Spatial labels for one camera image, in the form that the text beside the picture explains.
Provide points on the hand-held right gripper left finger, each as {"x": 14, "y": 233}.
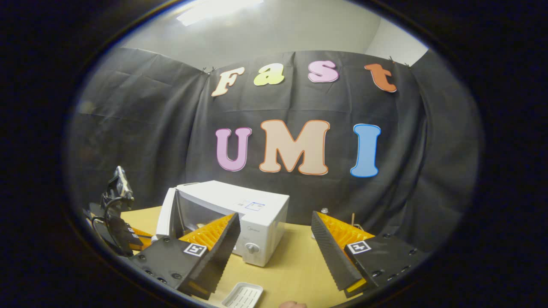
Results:
{"x": 222, "y": 252}

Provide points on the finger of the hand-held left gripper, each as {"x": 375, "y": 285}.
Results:
{"x": 143, "y": 239}

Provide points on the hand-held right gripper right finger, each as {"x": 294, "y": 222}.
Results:
{"x": 332, "y": 256}

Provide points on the white microwave oven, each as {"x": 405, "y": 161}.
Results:
{"x": 257, "y": 201}

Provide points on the white plastic tray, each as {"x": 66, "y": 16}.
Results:
{"x": 242, "y": 295}

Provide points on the black backdrop cloth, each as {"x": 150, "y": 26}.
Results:
{"x": 406, "y": 149}

